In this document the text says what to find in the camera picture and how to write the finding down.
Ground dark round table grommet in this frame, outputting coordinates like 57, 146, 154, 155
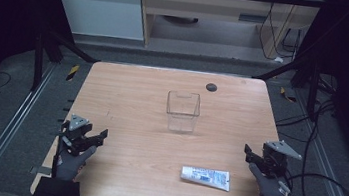
205, 82, 218, 93

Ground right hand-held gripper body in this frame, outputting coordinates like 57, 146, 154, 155
258, 137, 305, 181

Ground light wooden desk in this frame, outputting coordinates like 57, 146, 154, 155
130, 0, 328, 69

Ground aluminium floor rail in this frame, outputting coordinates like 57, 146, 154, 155
280, 88, 349, 196
0, 55, 60, 196

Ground white blue toothpaste tube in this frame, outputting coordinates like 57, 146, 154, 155
179, 164, 233, 193

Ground black diagonal frame strut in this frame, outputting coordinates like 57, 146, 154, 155
44, 29, 103, 66
251, 53, 314, 87

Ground clear plastic container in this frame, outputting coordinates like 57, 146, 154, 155
163, 89, 203, 135

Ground yellow black striped tape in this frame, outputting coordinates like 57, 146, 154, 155
65, 63, 81, 83
278, 86, 299, 104

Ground black upright frame post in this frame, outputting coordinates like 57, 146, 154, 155
305, 60, 323, 122
29, 32, 49, 93

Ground black hanging desk cables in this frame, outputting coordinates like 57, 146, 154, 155
255, 0, 307, 65

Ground long black looped cable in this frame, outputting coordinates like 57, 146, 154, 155
282, 92, 349, 196

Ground white cabinet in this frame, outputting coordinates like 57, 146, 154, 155
41, 0, 150, 44

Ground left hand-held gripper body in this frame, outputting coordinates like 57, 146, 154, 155
57, 112, 100, 159

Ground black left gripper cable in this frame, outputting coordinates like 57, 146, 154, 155
50, 133, 63, 179

